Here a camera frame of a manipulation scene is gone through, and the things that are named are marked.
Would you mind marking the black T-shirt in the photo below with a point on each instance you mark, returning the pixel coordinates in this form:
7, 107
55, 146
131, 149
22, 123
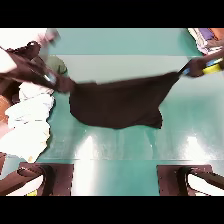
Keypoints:
116, 103

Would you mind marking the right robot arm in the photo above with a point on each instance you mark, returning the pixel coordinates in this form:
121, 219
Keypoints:
200, 66

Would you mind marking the green garment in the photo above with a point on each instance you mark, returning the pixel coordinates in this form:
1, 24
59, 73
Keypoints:
55, 65

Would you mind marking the heap of clothes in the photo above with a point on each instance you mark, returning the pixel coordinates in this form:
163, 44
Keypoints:
28, 126

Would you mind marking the folded stack of clothes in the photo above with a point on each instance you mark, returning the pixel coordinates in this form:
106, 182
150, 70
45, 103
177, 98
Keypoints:
208, 38

